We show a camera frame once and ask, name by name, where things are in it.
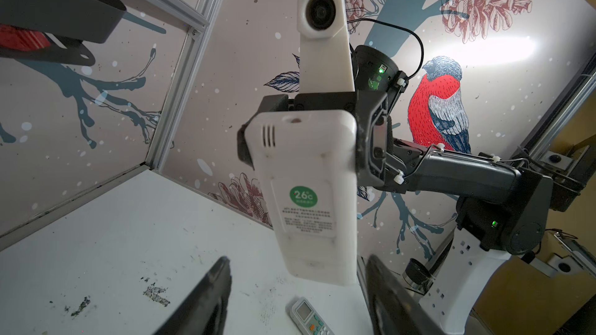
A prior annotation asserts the black wall basket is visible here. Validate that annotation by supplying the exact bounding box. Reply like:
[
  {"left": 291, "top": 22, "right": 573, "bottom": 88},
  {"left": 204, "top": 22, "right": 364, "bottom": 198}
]
[{"left": 1, "top": 0, "right": 126, "bottom": 66}]

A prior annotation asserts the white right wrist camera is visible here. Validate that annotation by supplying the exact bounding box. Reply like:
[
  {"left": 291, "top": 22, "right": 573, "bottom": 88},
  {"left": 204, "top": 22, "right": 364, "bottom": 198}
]
[{"left": 297, "top": 0, "right": 355, "bottom": 94}]

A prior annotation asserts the red cassava chips bag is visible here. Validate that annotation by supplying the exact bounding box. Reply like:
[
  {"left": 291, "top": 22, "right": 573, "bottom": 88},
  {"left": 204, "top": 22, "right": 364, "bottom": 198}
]
[{"left": 0, "top": 24, "right": 51, "bottom": 52}]

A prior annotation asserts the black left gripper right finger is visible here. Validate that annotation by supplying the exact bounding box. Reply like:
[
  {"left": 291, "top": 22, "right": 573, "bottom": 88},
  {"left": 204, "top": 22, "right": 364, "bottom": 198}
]
[{"left": 366, "top": 255, "right": 443, "bottom": 335}]

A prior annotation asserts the white air conditioner remote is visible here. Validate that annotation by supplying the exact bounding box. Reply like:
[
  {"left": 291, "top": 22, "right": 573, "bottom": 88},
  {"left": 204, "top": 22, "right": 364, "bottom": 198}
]
[{"left": 245, "top": 110, "right": 357, "bottom": 286}]

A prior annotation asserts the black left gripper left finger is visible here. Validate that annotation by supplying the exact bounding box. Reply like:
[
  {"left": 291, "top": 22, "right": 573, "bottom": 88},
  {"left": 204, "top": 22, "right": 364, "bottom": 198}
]
[{"left": 155, "top": 256, "right": 232, "bottom": 335}]

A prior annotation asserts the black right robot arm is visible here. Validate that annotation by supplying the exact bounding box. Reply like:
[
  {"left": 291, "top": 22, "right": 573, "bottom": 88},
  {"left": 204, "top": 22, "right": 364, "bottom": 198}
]
[{"left": 237, "top": 45, "right": 553, "bottom": 334}]

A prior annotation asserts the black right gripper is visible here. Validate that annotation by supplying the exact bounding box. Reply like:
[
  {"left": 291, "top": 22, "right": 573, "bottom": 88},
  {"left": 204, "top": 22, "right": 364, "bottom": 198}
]
[{"left": 237, "top": 45, "right": 408, "bottom": 186}]

